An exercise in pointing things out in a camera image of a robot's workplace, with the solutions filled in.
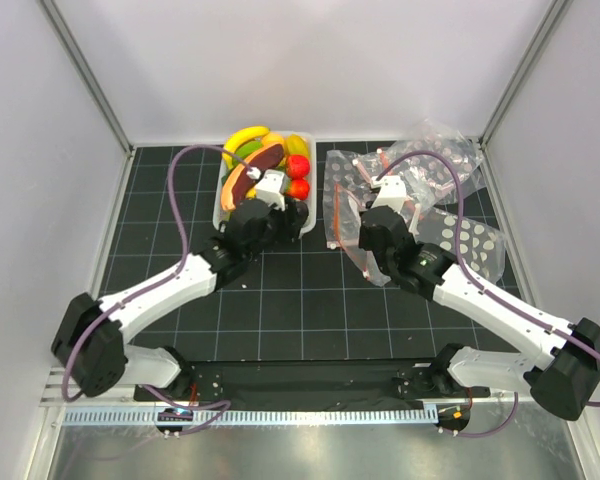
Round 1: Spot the zip bag red zipper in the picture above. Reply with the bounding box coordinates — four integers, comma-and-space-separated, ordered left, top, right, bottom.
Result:
323, 183, 390, 287

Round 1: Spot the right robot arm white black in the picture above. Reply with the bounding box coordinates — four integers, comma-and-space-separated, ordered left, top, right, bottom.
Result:
359, 206, 600, 421

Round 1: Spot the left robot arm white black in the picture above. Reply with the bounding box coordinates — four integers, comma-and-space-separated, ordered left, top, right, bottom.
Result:
51, 198, 309, 400

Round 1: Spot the white plastic food bin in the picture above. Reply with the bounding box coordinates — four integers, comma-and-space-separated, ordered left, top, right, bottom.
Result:
212, 132, 318, 236

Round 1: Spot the polka dot bag back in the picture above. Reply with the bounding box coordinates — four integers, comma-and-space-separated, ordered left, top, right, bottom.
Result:
386, 119, 485, 208

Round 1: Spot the polka dot bag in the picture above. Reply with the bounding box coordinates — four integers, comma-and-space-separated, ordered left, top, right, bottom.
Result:
415, 208, 506, 283
386, 119, 485, 208

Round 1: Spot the polka dot bag right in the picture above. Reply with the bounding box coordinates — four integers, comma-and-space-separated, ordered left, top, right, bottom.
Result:
415, 208, 506, 283

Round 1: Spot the red strawberry lower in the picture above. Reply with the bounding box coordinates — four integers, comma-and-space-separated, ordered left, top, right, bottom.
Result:
285, 178, 310, 201

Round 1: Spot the red strawberry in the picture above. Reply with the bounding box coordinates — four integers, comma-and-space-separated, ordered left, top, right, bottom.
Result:
285, 154, 311, 180
285, 178, 310, 201

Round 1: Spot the red strawberry upper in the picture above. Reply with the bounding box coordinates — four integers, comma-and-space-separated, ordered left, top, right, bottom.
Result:
285, 154, 311, 180

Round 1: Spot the hot dog toy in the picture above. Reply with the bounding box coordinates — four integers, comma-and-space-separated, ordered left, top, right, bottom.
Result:
220, 143, 284, 212

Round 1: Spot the yellow starfruit toy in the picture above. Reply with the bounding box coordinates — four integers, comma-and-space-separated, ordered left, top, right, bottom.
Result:
285, 134, 310, 159

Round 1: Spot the yellow banana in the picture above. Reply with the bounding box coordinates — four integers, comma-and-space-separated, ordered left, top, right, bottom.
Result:
224, 125, 270, 153

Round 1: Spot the black grid mat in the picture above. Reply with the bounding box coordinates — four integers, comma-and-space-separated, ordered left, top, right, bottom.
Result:
101, 146, 507, 361

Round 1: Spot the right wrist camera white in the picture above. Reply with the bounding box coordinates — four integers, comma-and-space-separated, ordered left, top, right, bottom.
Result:
370, 175, 408, 213

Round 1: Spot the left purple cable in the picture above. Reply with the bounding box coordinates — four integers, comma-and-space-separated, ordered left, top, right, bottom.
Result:
61, 144, 261, 434

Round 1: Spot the purple cable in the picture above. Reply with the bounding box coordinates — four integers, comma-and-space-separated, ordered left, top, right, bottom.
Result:
369, 149, 600, 437
61, 144, 261, 434

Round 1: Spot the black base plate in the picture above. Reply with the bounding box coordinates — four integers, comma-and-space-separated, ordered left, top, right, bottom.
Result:
124, 358, 490, 412

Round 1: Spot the slotted cable duct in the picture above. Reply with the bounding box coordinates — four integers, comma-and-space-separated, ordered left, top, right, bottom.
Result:
62, 405, 438, 427

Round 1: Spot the right aluminium frame post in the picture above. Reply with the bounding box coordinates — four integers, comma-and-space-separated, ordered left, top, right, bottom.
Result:
479, 0, 573, 150

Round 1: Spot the aluminium frame post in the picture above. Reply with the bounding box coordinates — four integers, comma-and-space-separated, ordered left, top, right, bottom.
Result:
37, 0, 133, 155
479, 0, 573, 150

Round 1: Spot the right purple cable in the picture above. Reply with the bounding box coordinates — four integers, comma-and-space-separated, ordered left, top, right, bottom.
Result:
369, 149, 600, 437

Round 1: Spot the left aluminium frame post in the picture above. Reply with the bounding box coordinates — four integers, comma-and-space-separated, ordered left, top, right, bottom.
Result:
37, 0, 133, 155

